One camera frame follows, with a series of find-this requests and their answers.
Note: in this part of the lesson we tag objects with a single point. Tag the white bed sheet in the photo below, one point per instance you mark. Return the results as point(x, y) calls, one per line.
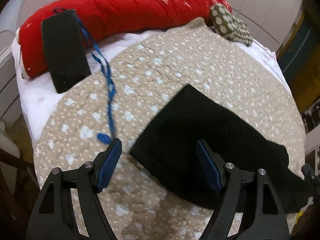
point(38, 96)

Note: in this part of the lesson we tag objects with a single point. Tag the black pants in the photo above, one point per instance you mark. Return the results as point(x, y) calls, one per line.
point(168, 149)

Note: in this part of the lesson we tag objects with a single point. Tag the red quilted blanket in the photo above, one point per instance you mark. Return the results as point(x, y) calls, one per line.
point(104, 18)

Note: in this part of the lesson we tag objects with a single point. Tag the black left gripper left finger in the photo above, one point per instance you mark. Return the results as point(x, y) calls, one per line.
point(53, 216)

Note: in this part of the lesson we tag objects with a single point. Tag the beige dotted quilt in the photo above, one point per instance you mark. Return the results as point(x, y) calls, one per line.
point(147, 77)

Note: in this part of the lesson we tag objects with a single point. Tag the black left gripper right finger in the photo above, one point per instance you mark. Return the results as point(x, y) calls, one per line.
point(263, 216)

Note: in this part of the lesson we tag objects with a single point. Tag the olive polka dot pillow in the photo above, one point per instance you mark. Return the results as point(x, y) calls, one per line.
point(228, 26)

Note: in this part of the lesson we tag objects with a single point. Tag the black rectangular pouch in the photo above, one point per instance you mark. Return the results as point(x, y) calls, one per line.
point(63, 50)

